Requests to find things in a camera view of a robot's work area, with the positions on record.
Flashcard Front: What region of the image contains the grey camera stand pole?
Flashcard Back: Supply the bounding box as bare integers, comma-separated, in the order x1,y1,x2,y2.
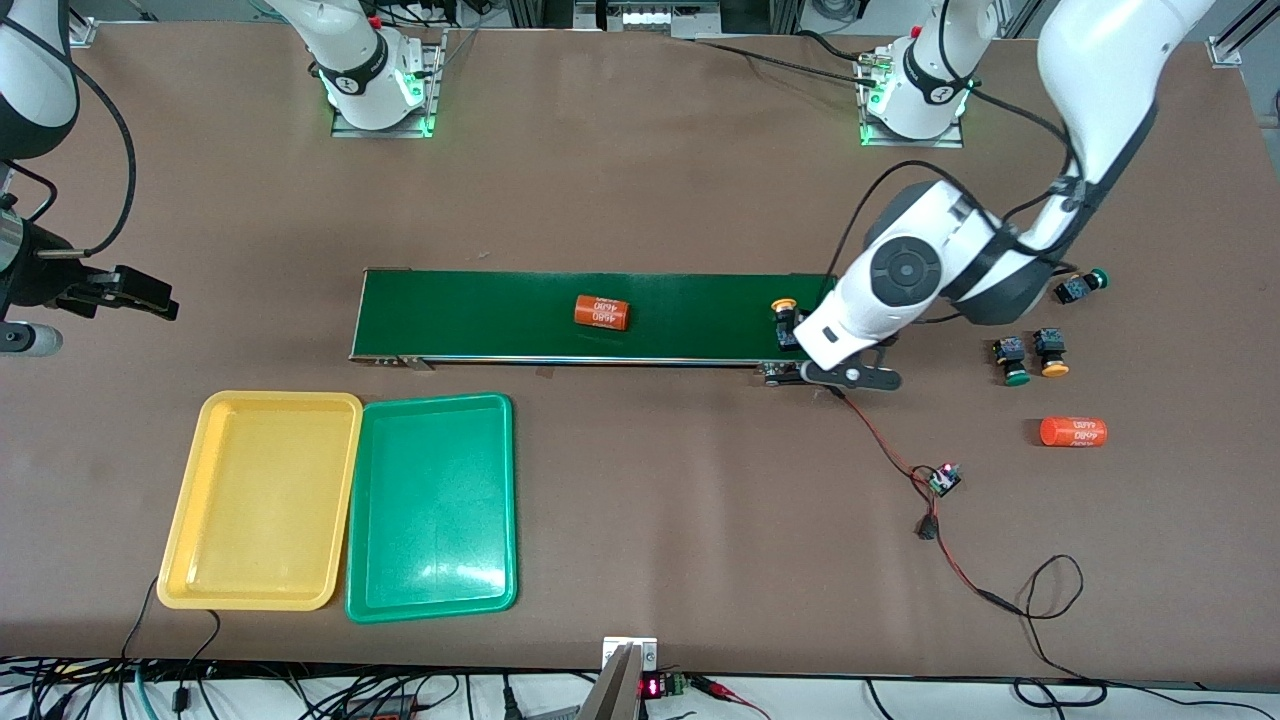
575,643,643,720

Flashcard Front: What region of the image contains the red alligator clip lead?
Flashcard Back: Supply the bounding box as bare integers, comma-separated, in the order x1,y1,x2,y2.
690,676,773,720

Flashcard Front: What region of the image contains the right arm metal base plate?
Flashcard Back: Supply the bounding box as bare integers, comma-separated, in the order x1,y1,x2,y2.
330,28,446,139

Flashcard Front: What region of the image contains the green plastic tray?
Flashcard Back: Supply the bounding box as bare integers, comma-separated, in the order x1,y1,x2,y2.
345,393,519,625

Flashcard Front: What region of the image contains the black cable with inline plug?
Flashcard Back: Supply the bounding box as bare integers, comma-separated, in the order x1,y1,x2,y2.
172,608,223,713

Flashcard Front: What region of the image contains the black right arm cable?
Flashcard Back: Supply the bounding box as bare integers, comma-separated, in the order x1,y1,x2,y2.
20,60,136,259

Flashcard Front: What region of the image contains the white lit device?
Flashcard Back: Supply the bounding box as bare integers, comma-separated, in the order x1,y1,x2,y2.
575,0,721,33

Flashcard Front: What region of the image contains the orange cylinder white 4680 print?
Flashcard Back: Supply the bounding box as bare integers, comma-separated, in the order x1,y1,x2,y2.
574,294,633,332
1039,416,1109,448

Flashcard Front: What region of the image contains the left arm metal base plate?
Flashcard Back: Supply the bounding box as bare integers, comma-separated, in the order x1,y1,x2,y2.
858,55,966,150

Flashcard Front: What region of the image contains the green push button switch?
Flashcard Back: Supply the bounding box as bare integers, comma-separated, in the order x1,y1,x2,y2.
1054,268,1109,306
992,336,1032,388

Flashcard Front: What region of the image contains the silver metal table bracket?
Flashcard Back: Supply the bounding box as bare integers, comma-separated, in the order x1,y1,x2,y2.
602,636,660,673

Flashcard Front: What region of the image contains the red black conveyor wire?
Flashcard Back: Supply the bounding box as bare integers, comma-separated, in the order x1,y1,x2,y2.
830,388,936,479

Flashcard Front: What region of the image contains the thin black table cable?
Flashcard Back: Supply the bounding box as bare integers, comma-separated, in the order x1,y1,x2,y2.
120,575,161,666

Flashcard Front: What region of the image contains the yellow plastic tray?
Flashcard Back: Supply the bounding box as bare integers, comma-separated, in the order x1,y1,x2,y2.
157,390,364,612

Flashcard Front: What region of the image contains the black base power cable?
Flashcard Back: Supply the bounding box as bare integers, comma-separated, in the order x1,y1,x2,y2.
695,28,881,89

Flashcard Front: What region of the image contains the green conveyor belt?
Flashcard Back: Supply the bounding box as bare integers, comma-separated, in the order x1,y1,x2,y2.
348,268,849,387

